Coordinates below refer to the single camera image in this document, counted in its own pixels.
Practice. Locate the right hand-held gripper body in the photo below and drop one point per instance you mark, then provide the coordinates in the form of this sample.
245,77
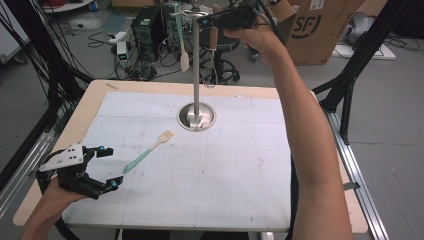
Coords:
238,18

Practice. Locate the beige tape piece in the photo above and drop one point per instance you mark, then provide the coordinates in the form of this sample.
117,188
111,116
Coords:
111,86

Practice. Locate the person's left hand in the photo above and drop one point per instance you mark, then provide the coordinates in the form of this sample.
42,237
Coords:
56,197

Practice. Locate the white floor board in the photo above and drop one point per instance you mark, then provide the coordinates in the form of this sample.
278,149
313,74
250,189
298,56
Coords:
383,53

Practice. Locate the person's right hand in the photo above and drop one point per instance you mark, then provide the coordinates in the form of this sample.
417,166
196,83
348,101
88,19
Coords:
263,41

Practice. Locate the black tape strip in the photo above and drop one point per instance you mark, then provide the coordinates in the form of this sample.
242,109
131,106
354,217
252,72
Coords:
353,186

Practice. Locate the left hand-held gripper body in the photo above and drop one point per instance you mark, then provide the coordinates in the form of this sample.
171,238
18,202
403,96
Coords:
65,160

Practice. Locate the cardboard box black logo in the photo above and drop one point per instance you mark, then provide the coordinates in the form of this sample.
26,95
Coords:
316,46

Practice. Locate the black metal frame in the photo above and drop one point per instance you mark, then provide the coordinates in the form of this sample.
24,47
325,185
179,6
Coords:
53,100
366,43

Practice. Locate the grey round appliance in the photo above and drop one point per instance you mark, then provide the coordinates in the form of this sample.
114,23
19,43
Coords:
361,26

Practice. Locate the white device green display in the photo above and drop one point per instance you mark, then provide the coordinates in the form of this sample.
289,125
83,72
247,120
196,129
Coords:
122,50

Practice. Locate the white grid mat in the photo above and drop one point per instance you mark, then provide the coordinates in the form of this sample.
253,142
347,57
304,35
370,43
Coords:
200,200

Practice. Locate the black round stool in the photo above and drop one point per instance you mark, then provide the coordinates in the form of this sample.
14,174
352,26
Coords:
228,46

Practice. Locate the round white table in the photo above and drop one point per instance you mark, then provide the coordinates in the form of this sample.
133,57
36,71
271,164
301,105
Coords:
66,7

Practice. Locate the aluminium rail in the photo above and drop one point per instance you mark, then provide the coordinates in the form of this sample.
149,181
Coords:
370,213
23,170

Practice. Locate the white power strip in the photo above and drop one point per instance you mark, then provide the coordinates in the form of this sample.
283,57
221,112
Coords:
118,37

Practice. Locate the large black computer tower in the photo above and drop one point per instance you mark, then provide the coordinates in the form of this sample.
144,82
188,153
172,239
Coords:
148,36

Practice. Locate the metal utensil stand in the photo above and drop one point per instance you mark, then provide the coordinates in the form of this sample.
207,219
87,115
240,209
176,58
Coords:
196,83

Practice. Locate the slim black computer tower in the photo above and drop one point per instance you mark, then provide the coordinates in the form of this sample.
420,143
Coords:
167,33

